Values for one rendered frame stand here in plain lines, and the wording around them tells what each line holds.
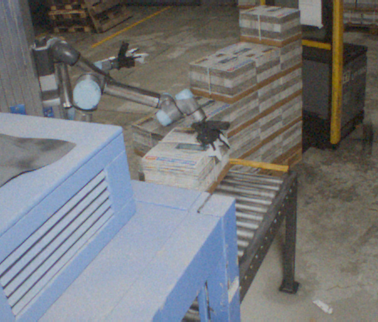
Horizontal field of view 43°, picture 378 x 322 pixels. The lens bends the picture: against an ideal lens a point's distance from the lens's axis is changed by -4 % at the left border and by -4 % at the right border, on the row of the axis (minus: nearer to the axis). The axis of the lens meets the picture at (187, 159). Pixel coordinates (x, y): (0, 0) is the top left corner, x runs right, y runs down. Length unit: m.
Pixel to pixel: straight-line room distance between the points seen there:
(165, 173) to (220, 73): 1.16
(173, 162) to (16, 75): 0.89
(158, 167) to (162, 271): 1.45
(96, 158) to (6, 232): 0.24
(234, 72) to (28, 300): 2.64
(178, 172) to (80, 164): 1.45
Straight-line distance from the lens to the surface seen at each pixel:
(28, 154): 0.90
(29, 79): 2.56
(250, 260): 2.05
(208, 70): 3.36
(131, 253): 0.96
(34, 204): 0.79
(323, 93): 4.45
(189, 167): 2.24
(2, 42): 2.51
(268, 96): 3.67
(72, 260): 0.90
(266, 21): 3.72
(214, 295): 1.18
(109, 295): 0.88
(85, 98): 2.21
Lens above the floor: 2.14
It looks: 29 degrees down
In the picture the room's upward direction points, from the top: 6 degrees counter-clockwise
